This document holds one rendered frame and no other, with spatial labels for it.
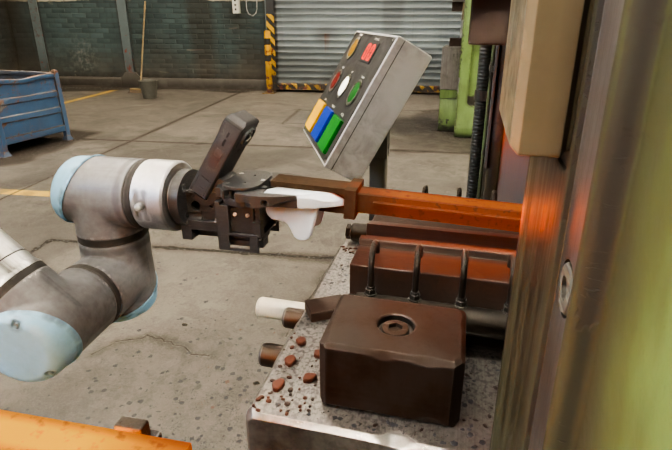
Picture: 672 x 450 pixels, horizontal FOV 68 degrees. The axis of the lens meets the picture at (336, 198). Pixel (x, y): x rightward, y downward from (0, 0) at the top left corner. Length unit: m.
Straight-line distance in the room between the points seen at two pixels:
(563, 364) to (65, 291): 0.56
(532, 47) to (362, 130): 0.79
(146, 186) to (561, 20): 0.53
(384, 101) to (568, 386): 0.82
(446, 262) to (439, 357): 0.14
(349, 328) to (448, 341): 0.08
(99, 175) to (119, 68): 9.38
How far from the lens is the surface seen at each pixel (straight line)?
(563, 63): 0.20
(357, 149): 0.98
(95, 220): 0.70
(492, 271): 0.54
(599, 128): 0.17
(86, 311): 0.65
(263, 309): 1.14
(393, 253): 0.55
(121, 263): 0.72
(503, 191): 0.76
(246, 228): 0.60
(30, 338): 0.62
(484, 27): 0.49
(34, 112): 5.73
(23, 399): 2.13
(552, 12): 0.20
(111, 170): 0.68
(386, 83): 0.97
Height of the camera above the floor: 1.24
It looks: 20 degrees down
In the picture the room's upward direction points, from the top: straight up
